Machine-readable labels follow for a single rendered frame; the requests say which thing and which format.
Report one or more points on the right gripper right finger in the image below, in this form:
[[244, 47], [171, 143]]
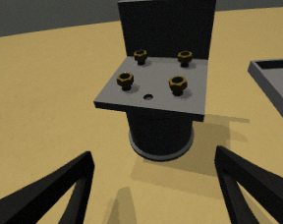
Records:
[[265, 187]]

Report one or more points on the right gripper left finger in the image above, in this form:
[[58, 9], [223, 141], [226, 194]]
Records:
[[28, 204]]

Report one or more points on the grey shallow tray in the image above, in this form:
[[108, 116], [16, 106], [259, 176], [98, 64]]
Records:
[[268, 74]]

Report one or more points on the black cylinder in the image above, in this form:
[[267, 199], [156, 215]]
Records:
[[159, 139]]

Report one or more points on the brass hex nut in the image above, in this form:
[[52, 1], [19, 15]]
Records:
[[185, 57], [178, 83], [140, 55], [125, 79]]

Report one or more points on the grey l-shaped metal bracket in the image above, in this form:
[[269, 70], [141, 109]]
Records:
[[162, 28]]

